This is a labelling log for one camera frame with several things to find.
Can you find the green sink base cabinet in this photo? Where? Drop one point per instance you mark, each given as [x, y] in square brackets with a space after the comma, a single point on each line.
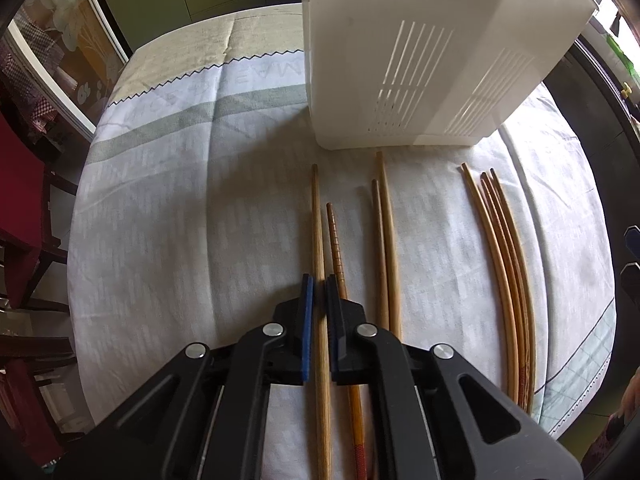
[590, 135]

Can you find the red upholstered wooden chair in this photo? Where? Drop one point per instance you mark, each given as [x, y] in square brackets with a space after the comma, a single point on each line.
[20, 200]

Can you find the white slotted plastic utensil holder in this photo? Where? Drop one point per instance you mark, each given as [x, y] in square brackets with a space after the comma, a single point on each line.
[375, 60]

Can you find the person's right forearm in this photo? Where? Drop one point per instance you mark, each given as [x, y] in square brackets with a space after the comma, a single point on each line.
[631, 395]

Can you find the white grey printed tablecloth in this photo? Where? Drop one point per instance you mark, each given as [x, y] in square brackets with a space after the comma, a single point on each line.
[200, 220]

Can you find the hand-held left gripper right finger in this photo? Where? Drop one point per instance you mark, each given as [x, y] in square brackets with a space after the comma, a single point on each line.
[334, 330]

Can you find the etched glass sliding door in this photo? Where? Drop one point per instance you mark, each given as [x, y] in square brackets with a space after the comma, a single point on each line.
[65, 50]

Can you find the dark red ridged chopstick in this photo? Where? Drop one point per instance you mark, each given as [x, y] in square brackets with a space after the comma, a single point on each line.
[336, 245]

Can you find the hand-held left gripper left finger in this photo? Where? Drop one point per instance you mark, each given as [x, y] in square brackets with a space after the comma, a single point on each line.
[306, 330]

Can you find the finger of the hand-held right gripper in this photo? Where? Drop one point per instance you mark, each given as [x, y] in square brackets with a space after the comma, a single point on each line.
[633, 280]
[634, 239]

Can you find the brown wooden chopstick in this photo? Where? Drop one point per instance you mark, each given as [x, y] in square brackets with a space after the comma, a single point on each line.
[380, 240]

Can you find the checked apron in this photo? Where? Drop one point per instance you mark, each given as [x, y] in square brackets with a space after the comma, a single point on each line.
[37, 110]

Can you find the light wooden chopstick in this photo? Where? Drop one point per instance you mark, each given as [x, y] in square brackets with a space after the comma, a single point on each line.
[316, 220]
[387, 220]

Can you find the beige zigzag-edged cloth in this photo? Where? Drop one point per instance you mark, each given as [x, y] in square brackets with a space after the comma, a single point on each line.
[210, 40]

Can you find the thin reddish brown chopstick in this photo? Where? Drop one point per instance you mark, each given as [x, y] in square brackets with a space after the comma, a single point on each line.
[488, 191]
[520, 310]

